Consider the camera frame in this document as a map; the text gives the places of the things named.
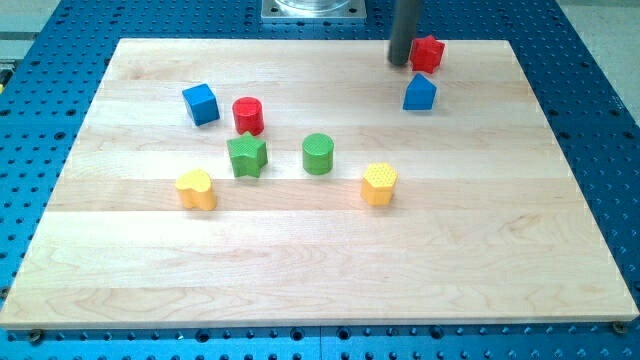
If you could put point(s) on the green star block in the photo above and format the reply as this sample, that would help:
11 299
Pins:
248 155

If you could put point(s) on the red star block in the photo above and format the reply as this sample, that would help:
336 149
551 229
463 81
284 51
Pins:
426 54

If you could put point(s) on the green cylinder block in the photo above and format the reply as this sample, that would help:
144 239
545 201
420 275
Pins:
318 151

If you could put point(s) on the yellow hexagon block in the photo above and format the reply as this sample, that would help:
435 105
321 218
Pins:
378 184

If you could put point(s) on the red cylinder block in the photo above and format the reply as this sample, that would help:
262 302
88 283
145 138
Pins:
248 116

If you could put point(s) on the yellow heart block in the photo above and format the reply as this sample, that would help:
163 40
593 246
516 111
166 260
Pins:
196 190

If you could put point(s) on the blue pentagon block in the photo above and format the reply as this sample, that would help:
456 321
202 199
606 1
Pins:
420 94

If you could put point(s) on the blue cube block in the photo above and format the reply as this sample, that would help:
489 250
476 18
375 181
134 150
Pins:
201 104

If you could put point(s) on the light wooden board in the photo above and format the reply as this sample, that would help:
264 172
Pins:
486 224

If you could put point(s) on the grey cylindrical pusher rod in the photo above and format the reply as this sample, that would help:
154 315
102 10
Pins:
405 20

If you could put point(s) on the blue perforated metal table plate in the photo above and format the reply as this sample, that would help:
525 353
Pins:
51 90

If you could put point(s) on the left board corner screw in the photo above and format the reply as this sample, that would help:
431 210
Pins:
35 336

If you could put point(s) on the board corner screw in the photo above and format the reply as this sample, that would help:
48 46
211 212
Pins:
35 336
619 327

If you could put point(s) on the right board corner screw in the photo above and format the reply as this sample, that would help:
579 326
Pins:
619 327

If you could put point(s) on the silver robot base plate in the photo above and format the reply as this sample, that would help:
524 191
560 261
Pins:
284 10

